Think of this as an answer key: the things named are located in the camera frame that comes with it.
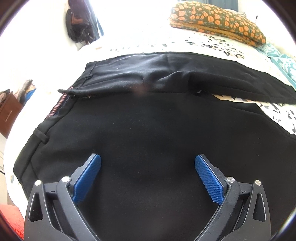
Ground black pants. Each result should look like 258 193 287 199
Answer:
14 52 295 240

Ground red carpet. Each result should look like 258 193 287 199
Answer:
1 204 25 240

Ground brown wooden cabinet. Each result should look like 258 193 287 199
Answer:
0 93 23 138

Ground floral bed sheet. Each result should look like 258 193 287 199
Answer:
4 27 296 193

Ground teal damask pillow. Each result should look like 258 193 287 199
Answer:
257 43 295 88

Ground orange floral folded blanket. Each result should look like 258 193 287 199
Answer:
170 1 266 47

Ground dark clothes hanging on wall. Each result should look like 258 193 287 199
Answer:
65 0 100 44

